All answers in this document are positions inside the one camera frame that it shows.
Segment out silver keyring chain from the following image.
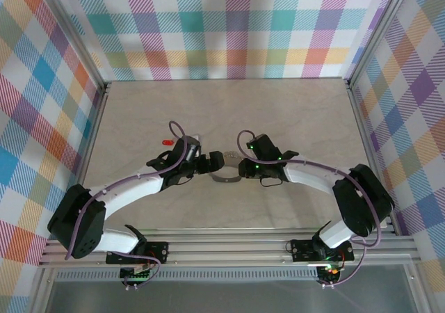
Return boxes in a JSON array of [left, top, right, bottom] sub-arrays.
[[211, 150, 243, 184]]

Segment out circuit board green terminals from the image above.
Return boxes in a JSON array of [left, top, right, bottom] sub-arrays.
[[119, 266, 154, 282]]

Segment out grey metal sheet panel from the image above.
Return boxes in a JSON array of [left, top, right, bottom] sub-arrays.
[[44, 280, 420, 313]]

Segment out circuit board orange part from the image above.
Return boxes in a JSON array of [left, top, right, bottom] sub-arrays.
[[316, 263, 345, 280]]

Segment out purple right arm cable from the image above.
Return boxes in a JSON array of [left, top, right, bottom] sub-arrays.
[[236, 130, 385, 289]]

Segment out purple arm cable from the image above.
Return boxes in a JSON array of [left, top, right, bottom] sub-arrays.
[[65, 120, 191, 290], [236, 130, 385, 289]]

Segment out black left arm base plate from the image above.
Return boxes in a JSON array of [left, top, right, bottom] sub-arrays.
[[105, 241, 170, 265]]

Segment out wide aluminium base rail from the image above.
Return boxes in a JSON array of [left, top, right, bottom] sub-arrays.
[[38, 227, 423, 269]]

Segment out aluminium side rail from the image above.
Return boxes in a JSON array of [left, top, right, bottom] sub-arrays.
[[347, 79, 397, 236], [71, 81, 113, 188]]

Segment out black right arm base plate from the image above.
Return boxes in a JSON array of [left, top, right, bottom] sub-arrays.
[[290, 238, 355, 264]]

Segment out slotted metal cable duct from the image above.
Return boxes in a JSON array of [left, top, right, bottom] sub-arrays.
[[54, 270, 321, 282]]

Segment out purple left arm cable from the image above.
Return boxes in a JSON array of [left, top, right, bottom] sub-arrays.
[[65, 120, 191, 290]]

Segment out aluminium frame post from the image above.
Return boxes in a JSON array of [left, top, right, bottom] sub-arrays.
[[40, 0, 113, 97], [346, 0, 418, 90]]

